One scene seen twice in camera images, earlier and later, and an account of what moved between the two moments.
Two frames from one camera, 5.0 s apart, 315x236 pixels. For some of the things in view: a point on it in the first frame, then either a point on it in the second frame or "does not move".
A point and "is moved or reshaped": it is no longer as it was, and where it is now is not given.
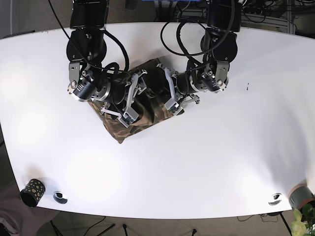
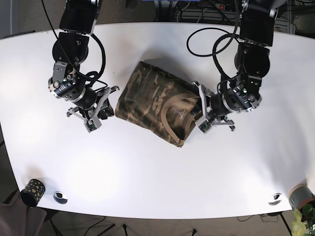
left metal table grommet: (57, 196) does not move
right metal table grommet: (275, 201) does not move
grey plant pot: (299, 195) does not move
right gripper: (180, 91) -> (213, 109)
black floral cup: (32, 193) does not move
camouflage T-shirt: (149, 103) is moved or reshaped
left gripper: (124, 94) -> (92, 106)
